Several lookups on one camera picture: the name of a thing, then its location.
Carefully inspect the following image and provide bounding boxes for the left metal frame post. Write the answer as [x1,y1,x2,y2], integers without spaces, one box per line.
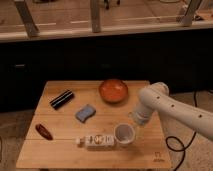
[14,0,39,37]

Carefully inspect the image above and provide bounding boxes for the middle metal frame post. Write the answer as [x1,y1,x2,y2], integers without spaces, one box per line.
[90,0,101,33]

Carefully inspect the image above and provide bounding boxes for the white ceramic cup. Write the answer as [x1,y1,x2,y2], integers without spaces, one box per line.
[114,123,136,146]

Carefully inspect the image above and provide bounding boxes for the black striped case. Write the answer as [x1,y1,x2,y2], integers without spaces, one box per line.
[50,90,74,110]

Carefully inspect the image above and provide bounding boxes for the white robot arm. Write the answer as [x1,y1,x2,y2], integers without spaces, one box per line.
[132,82,213,141]

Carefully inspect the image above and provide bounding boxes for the right metal frame post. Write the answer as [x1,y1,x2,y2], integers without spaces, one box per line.
[180,0,202,27]

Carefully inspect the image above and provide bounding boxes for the blue sponge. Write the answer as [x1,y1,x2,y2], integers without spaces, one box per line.
[75,104,96,123]

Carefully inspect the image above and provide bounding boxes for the orange ceramic bowl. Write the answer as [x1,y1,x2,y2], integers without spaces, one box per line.
[99,79,128,103]

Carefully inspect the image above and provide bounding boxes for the dark red spoon rest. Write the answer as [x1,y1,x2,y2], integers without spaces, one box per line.
[35,124,53,140]

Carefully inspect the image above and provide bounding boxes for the black cable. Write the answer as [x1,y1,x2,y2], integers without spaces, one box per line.
[165,89,200,171]

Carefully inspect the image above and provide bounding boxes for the metal frame post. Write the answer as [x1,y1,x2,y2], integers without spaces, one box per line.
[180,0,202,27]
[90,0,101,33]
[14,0,39,37]

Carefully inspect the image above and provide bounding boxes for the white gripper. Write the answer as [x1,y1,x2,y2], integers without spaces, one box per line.
[129,109,150,126]

